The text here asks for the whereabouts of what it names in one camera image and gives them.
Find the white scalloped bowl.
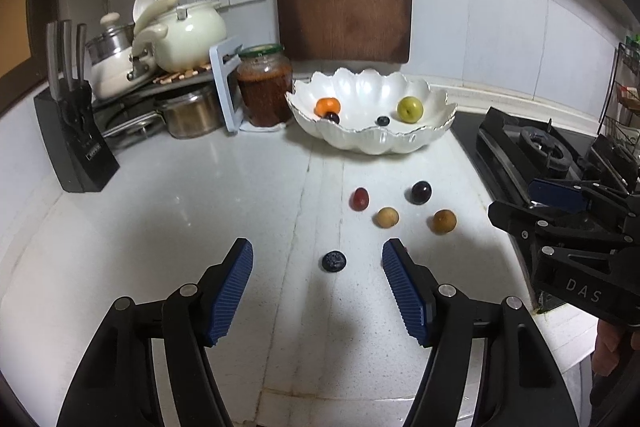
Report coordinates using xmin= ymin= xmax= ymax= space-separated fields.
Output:
xmin=285 ymin=67 xmax=458 ymax=156

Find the person's right hand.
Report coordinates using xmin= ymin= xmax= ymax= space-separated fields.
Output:
xmin=590 ymin=322 xmax=629 ymax=409

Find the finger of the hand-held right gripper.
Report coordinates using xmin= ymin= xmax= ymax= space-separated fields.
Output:
xmin=527 ymin=179 xmax=632 ymax=214
xmin=487 ymin=200 xmax=627 ymax=254

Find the green jujube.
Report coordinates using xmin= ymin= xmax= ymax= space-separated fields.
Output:
xmin=396 ymin=96 xmax=425 ymax=124

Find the steel pan lid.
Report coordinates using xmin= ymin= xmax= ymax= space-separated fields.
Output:
xmin=102 ymin=107 xmax=167 ymax=148

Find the white plastic frame stand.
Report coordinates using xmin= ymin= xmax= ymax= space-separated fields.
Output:
xmin=209 ymin=36 xmax=245 ymax=134

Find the steel handle knife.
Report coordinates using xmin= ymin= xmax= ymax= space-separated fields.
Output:
xmin=46 ymin=21 xmax=62 ymax=98
xmin=74 ymin=23 xmax=89 ymax=88
xmin=60 ymin=20 xmax=75 ymax=92

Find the black wire spice rack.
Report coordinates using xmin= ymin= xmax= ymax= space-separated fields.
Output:
xmin=597 ymin=41 xmax=640 ymax=144

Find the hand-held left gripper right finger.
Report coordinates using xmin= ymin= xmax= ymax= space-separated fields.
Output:
xmin=381 ymin=237 xmax=581 ymax=427

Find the glass jar of red sauce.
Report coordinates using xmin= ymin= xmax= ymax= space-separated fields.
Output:
xmin=236 ymin=44 xmax=294 ymax=128

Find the black glass gas cooktop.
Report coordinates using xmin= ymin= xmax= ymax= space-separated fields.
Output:
xmin=450 ymin=109 xmax=640 ymax=314

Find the black knife block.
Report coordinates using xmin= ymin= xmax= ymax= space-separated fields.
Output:
xmin=33 ymin=82 xmax=121 ymax=194

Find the metal pot rack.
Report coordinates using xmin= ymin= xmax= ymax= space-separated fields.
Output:
xmin=91 ymin=66 xmax=222 ymax=144

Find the stainless steel pot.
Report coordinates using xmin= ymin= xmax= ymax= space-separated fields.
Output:
xmin=155 ymin=84 xmax=224 ymax=140

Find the cream ceramic pot with lid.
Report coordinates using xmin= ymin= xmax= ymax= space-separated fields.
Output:
xmin=134 ymin=0 xmax=229 ymax=73

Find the brown longan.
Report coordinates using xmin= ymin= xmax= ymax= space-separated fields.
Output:
xmin=376 ymin=206 xmax=400 ymax=229
xmin=432 ymin=209 xmax=458 ymax=235

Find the bamboo trivet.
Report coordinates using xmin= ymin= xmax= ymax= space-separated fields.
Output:
xmin=152 ymin=62 xmax=214 ymax=86

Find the white pot with steel lid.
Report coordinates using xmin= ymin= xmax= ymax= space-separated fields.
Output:
xmin=85 ymin=12 xmax=159 ymax=100

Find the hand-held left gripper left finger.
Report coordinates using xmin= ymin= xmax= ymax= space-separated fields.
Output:
xmin=56 ymin=237 xmax=255 ymax=427

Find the black burner grate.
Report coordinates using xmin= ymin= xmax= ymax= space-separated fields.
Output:
xmin=476 ymin=107 xmax=591 ymax=200
xmin=582 ymin=137 xmax=640 ymax=196

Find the orange tangerine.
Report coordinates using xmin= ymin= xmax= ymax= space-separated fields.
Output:
xmin=314 ymin=98 xmax=342 ymax=118

